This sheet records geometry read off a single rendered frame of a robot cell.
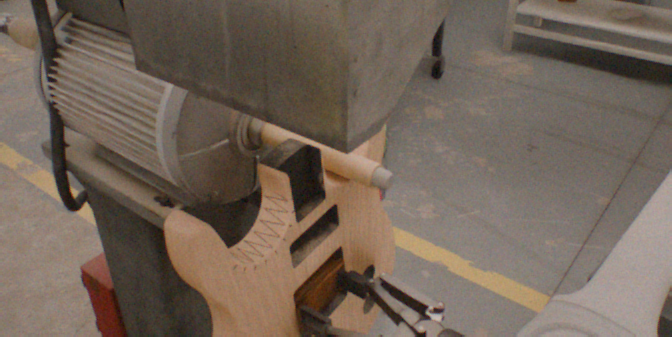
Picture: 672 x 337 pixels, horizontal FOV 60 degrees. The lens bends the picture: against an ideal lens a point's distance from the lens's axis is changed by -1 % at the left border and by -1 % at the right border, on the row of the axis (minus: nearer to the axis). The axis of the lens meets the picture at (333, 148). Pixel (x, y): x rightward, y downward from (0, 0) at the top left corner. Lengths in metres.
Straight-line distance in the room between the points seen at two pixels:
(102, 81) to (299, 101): 0.43
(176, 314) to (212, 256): 0.56
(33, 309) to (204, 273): 1.97
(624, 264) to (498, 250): 2.03
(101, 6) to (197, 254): 0.44
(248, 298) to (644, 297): 0.39
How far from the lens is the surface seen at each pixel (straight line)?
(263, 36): 0.52
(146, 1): 0.64
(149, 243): 1.04
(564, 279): 2.53
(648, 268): 0.57
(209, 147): 0.79
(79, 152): 1.11
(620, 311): 0.54
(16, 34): 1.31
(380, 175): 0.71
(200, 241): 0.57
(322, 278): 0.78
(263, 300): 0.69
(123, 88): 0.86
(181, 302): 1.14
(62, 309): 2.49
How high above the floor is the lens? 1.66
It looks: 32 degrees down
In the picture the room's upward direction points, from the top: 1 degrees counter-clockwise
